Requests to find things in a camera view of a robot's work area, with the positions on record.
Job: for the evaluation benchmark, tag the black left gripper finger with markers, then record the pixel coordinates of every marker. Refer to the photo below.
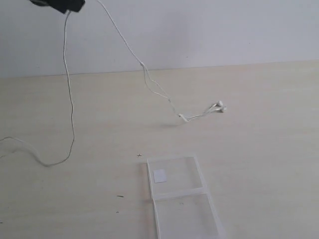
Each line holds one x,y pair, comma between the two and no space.
61,5

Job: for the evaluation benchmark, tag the white wired earphones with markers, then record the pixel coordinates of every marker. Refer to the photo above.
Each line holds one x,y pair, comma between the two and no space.
151,84

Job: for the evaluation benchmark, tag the clear plastic storage box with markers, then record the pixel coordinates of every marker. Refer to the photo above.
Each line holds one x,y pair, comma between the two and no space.
183,206

